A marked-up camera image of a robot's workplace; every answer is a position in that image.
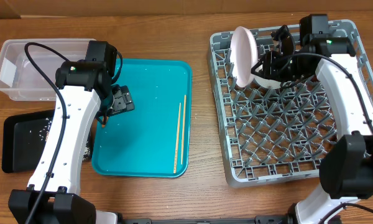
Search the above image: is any white bowl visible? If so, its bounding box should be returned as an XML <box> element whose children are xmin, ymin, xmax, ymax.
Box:
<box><xmin>253</xmin><ymin>75</ymin><xmax>281</xmax><ymax>89</ymax></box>

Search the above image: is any wooden chopstick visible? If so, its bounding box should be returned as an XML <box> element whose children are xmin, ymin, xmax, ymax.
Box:
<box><xmin>173</xmin><ymin>103</ymin><xmax>182</xmax><ymax>174</ymax></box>
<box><xmin>181</xmin><ymin>95</ymin><xmax>187</xmax><ymax>165</ymax></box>

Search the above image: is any white rice pile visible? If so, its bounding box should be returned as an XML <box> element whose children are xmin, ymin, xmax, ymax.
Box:
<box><xmin>39</xmin><ymin>118</ymin><xmax>92</xmax><ymax>161</ymax></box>

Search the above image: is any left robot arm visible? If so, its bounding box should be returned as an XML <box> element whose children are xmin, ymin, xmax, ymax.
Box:
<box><xmin>8</xmin><ymin>40</ymin><xmax>135</xmax><ymax>224</ymax></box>

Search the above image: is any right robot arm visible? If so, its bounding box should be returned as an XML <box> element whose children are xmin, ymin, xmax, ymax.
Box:
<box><xmin>251</xmin><ymin>14</ymin><xmax>373</xmax><ymax>223</ymax></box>

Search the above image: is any teal serving tray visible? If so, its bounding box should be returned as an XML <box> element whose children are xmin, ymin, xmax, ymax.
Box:
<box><xmin>91</xmin><ymin>59</ymin><xmax>193</xmax><ymax>178</ymax></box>

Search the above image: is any black plastic tray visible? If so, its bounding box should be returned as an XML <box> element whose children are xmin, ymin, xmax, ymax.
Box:
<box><xmin>1</xmin><ymin>109</ymin><xmax>93</xmax><ymax>174</ymax></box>

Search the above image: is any clear plastic bin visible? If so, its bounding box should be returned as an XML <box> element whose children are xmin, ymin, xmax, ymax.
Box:
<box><xmin>0</xmin><ymin>39</ymin><xmax>90</xmax><ymax>101</ymax></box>

